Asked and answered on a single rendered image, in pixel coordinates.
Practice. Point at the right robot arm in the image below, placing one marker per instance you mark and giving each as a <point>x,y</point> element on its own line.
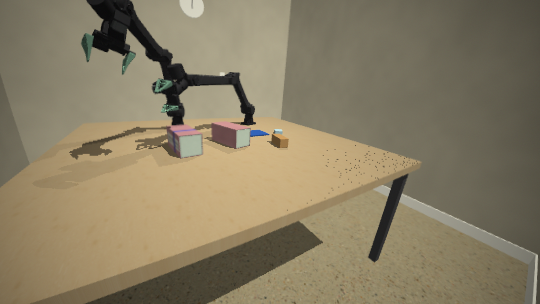
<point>105,9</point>

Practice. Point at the blue flat rectangular slab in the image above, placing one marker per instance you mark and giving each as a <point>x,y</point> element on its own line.
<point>258,133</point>

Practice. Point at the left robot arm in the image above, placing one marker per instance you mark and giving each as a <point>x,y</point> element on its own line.
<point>177,72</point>

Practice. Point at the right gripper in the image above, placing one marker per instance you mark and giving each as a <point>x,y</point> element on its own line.
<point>105,42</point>

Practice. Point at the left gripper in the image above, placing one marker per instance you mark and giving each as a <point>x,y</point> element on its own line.
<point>171,89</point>

